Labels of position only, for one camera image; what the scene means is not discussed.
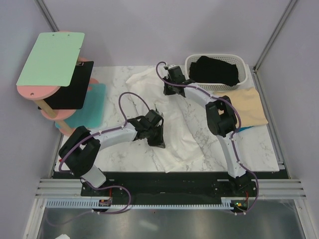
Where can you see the white perforated plastic basket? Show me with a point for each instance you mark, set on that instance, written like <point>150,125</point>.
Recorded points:
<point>229,58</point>

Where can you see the folded blue t shirt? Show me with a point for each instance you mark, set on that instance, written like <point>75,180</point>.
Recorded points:
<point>244,128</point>

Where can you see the white slotted cable duct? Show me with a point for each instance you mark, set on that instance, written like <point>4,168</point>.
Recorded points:
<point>99,204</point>

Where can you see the pink wooden tiered shelf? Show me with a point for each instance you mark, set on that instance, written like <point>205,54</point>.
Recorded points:
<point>37,94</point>

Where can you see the right aluminium corner post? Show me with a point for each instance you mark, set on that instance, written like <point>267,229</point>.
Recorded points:
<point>276,32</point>

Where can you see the green board on shelf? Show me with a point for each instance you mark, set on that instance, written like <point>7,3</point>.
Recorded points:
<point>52,59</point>

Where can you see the black board on shelf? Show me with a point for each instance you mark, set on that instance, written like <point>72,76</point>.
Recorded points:
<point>72,89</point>

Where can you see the white paper scrap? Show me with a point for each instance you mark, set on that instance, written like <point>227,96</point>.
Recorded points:
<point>63,236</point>

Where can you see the white printed t shirt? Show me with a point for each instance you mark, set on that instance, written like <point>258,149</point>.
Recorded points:
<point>180,147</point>

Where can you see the beige t shirt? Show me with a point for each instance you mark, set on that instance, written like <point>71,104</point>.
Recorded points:
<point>248,104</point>

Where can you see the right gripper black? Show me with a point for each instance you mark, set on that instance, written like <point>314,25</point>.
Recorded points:
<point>166,91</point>

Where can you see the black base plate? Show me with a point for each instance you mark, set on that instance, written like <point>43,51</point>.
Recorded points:
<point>169,188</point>

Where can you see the aluminium frame rail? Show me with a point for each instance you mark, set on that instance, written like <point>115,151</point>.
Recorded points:
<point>268,189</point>

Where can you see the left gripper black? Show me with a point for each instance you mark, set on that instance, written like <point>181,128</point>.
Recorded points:
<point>159,142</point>

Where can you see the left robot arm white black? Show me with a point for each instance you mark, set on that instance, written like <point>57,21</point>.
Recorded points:
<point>80,150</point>

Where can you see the aluminium corner post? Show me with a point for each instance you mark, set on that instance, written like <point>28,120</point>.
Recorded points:
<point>276,32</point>
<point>47,15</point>

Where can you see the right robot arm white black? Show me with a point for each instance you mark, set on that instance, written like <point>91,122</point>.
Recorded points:
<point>222,119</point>

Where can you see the teal board on shelf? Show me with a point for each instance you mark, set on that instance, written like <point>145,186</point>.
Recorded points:
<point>89,110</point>

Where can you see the left aluminium corner post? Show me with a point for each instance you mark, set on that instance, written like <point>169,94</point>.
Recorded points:
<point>47,15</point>

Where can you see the black t shirt in basket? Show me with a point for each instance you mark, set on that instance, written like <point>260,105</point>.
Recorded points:
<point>210,70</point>

